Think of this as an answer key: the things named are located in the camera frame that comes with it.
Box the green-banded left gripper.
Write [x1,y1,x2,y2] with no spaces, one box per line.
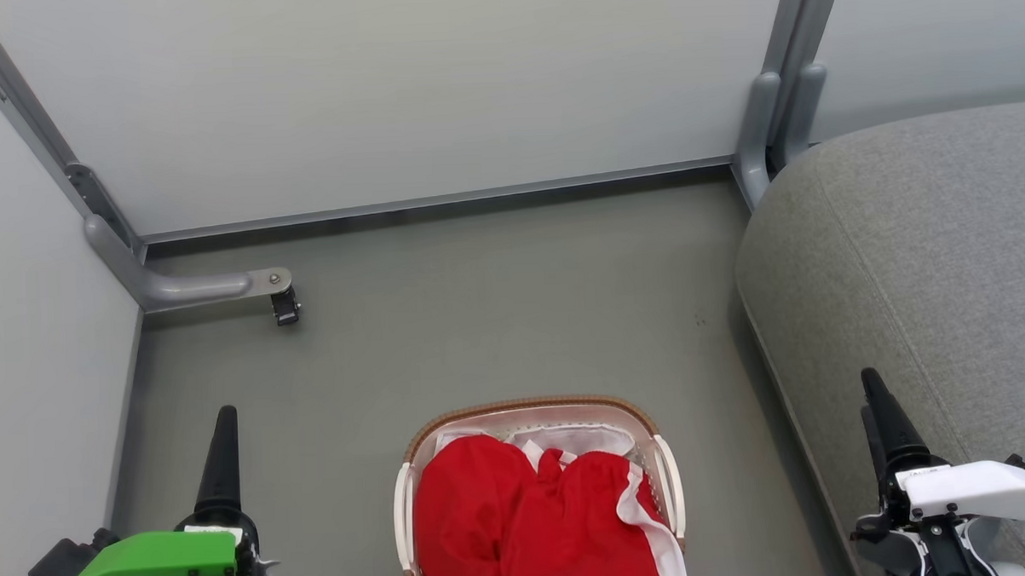
[56,402,314,576]

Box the white cloth basket liner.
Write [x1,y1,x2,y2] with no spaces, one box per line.
[430,417,690,576]

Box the grey partition bottom rail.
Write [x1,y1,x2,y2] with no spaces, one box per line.
[137,154,738,247]

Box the grey partition post with bracket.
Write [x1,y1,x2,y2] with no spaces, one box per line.
[0,0,147,266]

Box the white laundry basket brown rim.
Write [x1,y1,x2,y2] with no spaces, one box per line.
[389,390,689,576]

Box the grey fabric sofa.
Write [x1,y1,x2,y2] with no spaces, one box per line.
[728,100,1025,576]

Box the grey partition foot with caster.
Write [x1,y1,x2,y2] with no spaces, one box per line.
[83,207,295,317]

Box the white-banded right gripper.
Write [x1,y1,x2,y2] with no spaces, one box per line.
[846,361,1025,576]

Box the grey curved partition foot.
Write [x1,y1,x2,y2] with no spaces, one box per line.
[730,71,786,210]
[769,61,832,174]

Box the red cloth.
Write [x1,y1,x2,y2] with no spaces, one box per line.
[411,428,670,576]

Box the black caster wheel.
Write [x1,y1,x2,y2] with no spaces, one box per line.
[270,287,302,328]

